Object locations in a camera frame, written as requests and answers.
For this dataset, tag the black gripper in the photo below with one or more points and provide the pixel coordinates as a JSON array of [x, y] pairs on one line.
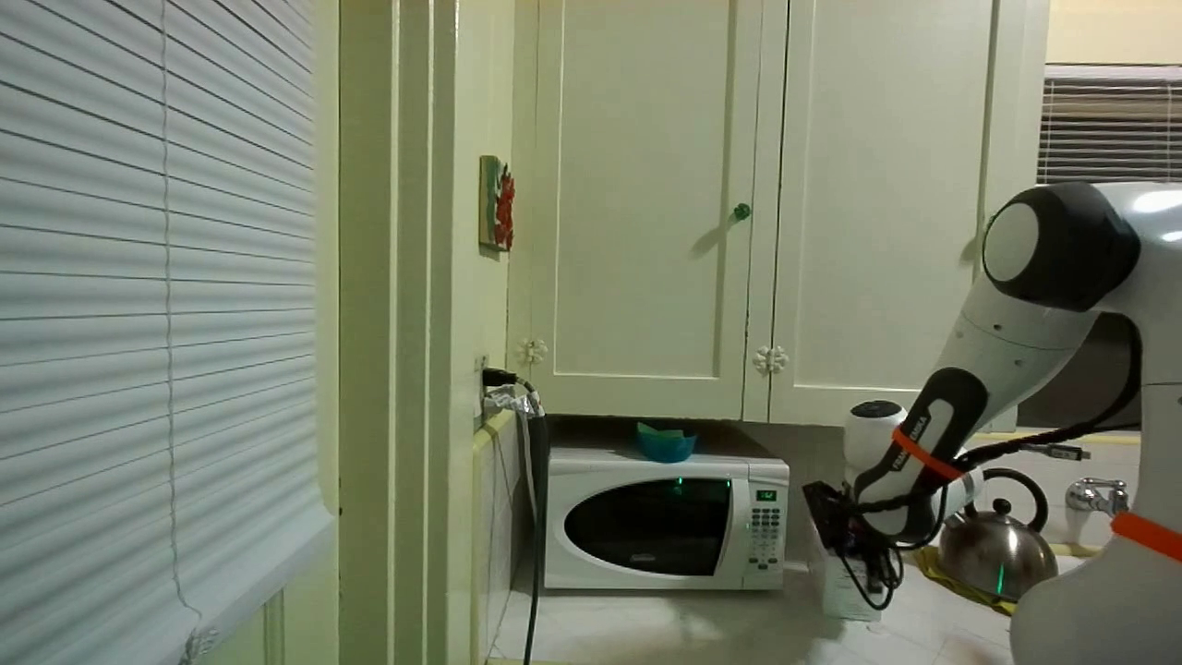
[[835, 518]]

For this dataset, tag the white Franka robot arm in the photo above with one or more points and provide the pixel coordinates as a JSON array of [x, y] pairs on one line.
[[1048, 283]]

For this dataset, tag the white flower door latch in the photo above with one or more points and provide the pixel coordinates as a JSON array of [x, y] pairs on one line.
[[771, 358], [530, 353]]

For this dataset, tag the white upper cabinet doors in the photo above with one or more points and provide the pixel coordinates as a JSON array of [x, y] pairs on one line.
[[775, 124]]

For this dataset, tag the yellow cloth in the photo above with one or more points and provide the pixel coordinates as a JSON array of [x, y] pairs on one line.
[[936, 570]]

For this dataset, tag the white microwave oven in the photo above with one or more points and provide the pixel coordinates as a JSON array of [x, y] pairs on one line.
[[665, 523]]

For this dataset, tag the teal bowl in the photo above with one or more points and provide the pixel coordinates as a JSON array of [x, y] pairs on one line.
[[665, 442]]

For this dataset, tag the chrome sink faucet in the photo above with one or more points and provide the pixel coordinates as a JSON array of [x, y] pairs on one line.
[[1095, 496]]

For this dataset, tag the grey slatted window blind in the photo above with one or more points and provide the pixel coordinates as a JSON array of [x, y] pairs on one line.
[[1110, 130]]

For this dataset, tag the white wide window blind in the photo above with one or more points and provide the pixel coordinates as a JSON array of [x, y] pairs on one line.
[[151, 307]]

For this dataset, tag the wall outlet with plugs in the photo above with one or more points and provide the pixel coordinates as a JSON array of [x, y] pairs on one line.
[[504, 393]]

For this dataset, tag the red patterned wall picture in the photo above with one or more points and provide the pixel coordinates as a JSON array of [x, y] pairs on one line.
[[498, 203]]

